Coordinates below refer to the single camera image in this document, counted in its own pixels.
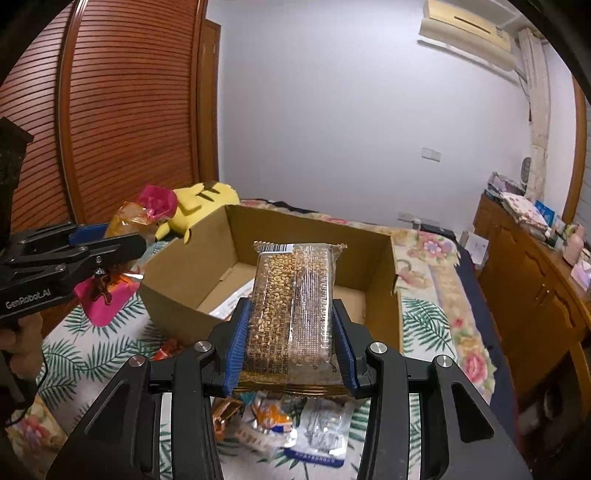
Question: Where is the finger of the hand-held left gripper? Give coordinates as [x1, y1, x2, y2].
[9, 223, 112, 259]
[0, 232, 147, 291]

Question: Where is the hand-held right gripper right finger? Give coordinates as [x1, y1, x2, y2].
[329, 298, 536, 480]

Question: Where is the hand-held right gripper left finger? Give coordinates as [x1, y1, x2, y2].
[46, 298, 253, 480]

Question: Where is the pink and orange snack packet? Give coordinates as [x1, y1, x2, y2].
[74, 184, 179, 326]

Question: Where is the clear nut bar packet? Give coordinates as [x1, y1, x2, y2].
[238, 240, 350, 398]

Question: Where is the cardboard box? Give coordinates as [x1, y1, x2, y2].
[139, 203, 403, 357]

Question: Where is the person's left hand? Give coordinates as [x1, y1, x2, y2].
[0, 314, 45, 385]

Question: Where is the shiny brown snack packet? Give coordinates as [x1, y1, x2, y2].
[212, 397, 244, 440]

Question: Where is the red snack packet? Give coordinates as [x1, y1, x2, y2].
[152, 338, 184, 364]

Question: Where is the orange and white snack packet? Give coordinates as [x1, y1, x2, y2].
[251, 397, 297, 433]

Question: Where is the white and blue snack packet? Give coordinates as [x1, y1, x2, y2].
[283, 397, 355, 463]

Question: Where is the white and yellow snack packet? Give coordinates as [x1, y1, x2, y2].
[221, 421, 288, 459]

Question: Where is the yellow plush toy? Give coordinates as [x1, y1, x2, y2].
[154, 180, 241, 246]

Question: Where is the wooden louvered wardrobe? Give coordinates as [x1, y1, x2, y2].
[0, 0, 222, 326]

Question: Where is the dark blue bed sheet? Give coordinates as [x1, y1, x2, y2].
[455, 230, 519, 441]

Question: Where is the white paper bag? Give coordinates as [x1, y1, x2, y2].
[461, 230, 489, 265]

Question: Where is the wooden cabinet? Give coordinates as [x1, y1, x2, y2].
[473, 194, 591, 403]

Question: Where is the floral folded cloth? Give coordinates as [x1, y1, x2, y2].
[501, 191, 550, 230]

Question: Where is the purple folded cloth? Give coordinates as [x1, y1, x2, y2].
[486, 172, 523, 195]

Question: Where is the pink tissue box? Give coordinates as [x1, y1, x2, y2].
[570, 260, 591, 292]

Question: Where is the pink bottle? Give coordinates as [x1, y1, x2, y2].
[564, 224, 585, 267]

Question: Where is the beige curtain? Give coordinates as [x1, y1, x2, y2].
[517, 28, 553, 195]

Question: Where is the wooden framed window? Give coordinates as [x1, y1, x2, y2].
[565, 78, 591, 223]

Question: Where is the cream air conditioner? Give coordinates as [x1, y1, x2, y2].
[418, 0, 516, 73]

